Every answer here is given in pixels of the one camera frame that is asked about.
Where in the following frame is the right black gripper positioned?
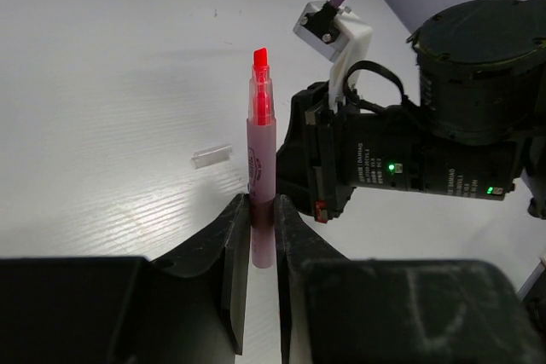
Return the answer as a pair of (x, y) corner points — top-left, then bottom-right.
(276, 82), (422, 222)

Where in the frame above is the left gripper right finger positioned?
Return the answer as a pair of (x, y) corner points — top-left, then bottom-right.
(274, 195), (545, 363)

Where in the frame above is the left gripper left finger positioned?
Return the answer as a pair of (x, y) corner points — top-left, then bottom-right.
(1, 194), (250, 363)

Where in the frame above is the pink gel pen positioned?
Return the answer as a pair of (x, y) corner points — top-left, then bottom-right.
(247, 48), (276, 269)

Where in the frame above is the clear pen cap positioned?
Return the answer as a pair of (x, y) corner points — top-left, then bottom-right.
(191, 144), (233, 169)

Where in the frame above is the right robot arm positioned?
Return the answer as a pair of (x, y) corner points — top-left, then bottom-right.
(276, 0), (545, 222)

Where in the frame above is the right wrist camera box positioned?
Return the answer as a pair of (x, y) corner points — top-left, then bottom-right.
(293, 1), (373, 112)

